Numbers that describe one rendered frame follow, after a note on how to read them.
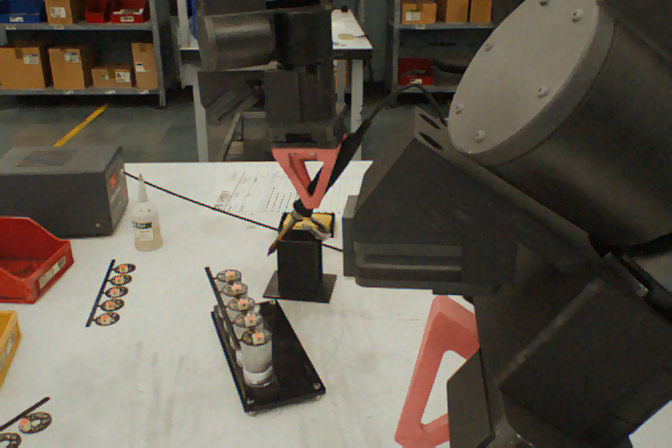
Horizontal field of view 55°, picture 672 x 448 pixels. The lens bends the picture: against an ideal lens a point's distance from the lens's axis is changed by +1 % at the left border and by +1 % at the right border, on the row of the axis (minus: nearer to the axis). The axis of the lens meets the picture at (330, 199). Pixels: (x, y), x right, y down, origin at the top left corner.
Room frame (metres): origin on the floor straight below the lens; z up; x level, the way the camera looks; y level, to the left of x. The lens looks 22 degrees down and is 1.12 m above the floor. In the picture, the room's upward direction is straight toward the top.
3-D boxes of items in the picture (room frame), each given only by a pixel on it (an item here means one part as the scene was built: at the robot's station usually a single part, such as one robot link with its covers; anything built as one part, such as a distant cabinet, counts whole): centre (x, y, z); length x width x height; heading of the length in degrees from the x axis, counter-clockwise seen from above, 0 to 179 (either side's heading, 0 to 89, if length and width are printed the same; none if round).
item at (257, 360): (0.46, 0.06, 0.79); 0.02 x 0.02 x 0.05
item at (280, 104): (0.65, 0.08, 0.97); 0.11 x 0.07 x 0.06; 81
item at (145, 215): (0.76, 0.24, 0.80); 0.03 x 0.03 x 0.10
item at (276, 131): (0.65, 0.02, 0.97); 0.10 x 0.07 x 0.07; 171
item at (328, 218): (0.81, 0.03, 0.76); 0.07 x 0.05 x 0.02; 87
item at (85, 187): (0.83, 0.37, 0.80); 0.15 x 0.12 x 0.10; 95
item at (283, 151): (0.65, 0.02, 0.90); 0.07 x 0.07 x 0.09; 81
